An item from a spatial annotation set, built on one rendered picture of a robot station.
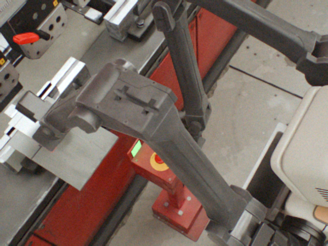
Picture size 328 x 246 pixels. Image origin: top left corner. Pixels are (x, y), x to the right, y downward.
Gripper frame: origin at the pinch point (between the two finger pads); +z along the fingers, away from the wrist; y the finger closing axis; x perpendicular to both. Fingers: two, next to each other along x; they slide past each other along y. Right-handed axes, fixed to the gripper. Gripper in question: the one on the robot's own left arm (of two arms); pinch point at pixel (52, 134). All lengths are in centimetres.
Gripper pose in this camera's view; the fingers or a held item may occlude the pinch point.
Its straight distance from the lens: 123.6
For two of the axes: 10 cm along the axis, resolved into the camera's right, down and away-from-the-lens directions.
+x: 7.8, 6.0, 1.4
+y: -5.4, 7.8, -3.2
